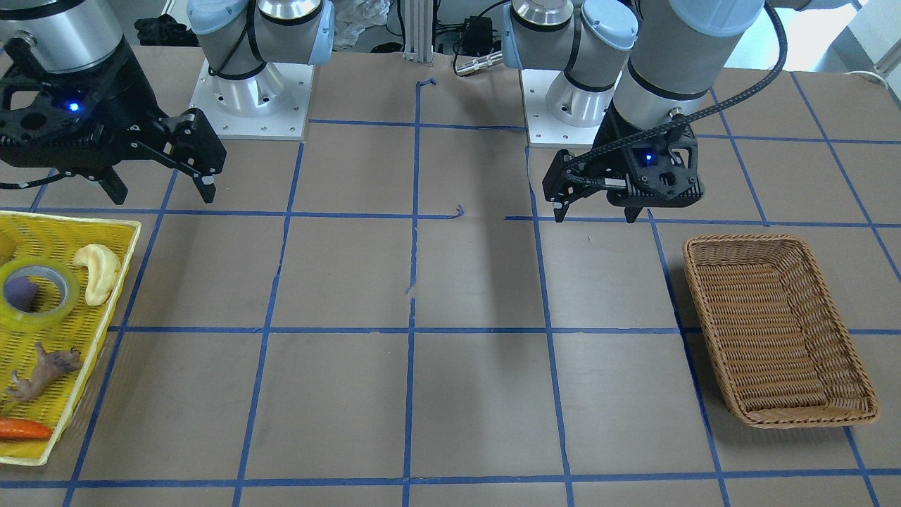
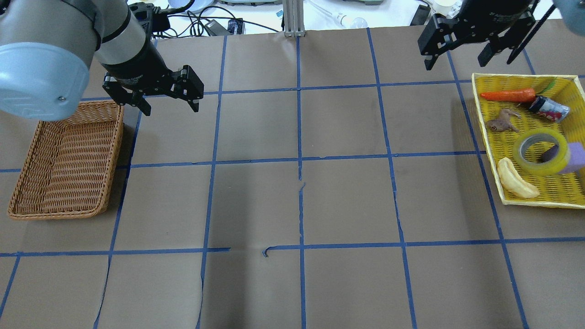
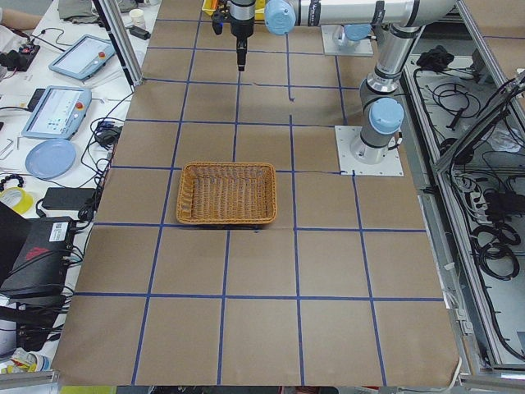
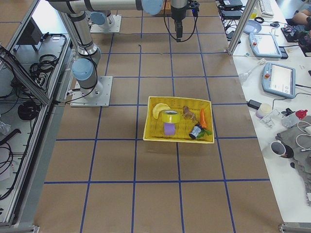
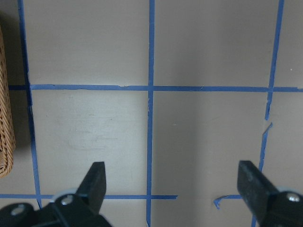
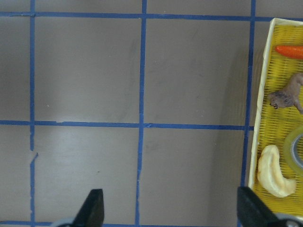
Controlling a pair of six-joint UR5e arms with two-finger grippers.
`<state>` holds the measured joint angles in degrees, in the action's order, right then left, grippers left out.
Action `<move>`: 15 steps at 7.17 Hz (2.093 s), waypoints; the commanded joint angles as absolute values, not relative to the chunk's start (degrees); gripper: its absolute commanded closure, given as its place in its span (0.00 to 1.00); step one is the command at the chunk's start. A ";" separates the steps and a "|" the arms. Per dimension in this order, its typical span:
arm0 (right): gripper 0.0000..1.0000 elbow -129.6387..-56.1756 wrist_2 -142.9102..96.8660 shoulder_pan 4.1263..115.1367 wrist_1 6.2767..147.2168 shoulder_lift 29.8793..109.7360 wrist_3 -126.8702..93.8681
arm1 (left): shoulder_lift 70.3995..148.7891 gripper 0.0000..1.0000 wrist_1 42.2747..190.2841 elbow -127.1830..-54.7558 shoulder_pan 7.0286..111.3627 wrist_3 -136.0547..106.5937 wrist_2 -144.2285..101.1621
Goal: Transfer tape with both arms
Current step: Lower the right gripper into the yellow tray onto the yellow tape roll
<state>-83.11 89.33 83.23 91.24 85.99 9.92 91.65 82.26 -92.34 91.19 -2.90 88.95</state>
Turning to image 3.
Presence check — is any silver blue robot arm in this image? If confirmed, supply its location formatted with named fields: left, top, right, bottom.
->
left=264, top=1, right=454, bottom=164

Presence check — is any aluminium frame post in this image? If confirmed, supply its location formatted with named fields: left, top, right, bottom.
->
left=94, top=0, right=143, bottom=87

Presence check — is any brown wicker basket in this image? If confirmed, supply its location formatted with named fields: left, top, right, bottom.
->
left=176, top=162, right=277, bottom=225

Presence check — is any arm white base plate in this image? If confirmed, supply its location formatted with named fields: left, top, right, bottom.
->
left=321, top=24, right=373, bottom=57
left=335, top=126, right=404, bottom=176

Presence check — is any black cable bundle right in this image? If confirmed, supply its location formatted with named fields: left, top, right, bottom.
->
left=467, top=221, right=522, bottom=284

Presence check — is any yellow tape roll on desk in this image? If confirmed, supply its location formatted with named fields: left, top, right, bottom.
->
left=1, top=187, right=34, bottom=214

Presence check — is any yellow plastic tray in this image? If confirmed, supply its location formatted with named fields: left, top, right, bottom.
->
left=201, top=0, right=266, bottom=21

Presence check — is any white paper cup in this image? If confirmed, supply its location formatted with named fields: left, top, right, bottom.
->
left=129, top=8, right=146, bottom=30

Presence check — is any black computer box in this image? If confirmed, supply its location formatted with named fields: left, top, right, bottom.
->
left=1, top=204, right=76, bottom=300

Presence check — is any upper teach pendant tablet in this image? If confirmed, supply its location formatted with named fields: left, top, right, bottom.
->
left=48, top=34, right=116, bottom=80

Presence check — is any lower teach pendant tablet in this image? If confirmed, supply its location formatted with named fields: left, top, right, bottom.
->
left=21, top=85, right=92, bottom=140

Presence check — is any black bead bracelet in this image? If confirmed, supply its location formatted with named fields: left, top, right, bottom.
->
left=0, top=174, right=25, bottom=192

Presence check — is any black power adapter brick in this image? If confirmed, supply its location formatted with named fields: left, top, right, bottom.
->
left=41, top=187, right=95, bottom=210

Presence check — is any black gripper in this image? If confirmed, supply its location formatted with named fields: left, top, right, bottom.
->
left=229, top=0, right=256, bottom=72

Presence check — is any teach pendant tablet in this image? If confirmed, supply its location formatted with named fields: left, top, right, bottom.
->
left=21, top=85, right=92, bottom=140
left=48, top=34, right=116, bottom=80

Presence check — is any light blue plate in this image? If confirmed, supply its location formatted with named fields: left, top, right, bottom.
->
left=25, top=139, right=76, bottom=180

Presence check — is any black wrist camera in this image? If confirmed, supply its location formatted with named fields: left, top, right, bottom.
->
left=212, top=11, right=224, bottom=35

